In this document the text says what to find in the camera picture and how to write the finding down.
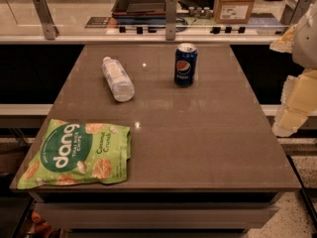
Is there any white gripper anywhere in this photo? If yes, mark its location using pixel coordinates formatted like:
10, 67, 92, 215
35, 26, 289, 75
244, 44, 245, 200
269, 3, 317, 137

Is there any clear plastic water bottle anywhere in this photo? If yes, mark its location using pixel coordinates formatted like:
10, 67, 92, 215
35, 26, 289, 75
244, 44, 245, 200
102, 57, 135, 102

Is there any cardboard box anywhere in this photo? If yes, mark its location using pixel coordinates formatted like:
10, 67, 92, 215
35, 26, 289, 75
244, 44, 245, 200
213, 0, 255, 24

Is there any blue Pepsi can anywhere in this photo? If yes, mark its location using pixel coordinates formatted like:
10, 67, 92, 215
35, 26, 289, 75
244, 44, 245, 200
174, 43, 198, 87

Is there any dark tray bin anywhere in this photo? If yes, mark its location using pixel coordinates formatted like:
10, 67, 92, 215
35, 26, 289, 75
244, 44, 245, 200
112, 0, 165, 17

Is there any green Dang chips bag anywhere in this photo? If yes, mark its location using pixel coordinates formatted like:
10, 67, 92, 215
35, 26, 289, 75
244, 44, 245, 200
18, 119, 131, 189

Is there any orange object under table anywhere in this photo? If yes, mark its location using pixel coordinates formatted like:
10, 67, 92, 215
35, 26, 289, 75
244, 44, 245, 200
31, 211, 53, 236

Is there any right metal bracket post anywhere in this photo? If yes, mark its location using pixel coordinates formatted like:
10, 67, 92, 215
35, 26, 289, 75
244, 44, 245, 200
280, 0, 315, 26

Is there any metal bracket post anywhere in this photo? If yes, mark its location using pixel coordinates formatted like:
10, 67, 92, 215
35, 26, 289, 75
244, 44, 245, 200
280, 0, 315, 26
165, 0, 177, 41
32, 0, 59, 40

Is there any middle metal bracket post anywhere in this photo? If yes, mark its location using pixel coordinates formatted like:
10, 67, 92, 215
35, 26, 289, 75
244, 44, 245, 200
165, 0, 177, 41

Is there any left metal bracket post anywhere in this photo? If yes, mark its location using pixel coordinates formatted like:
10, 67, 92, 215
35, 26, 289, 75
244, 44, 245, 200
32, 0, 59, 40

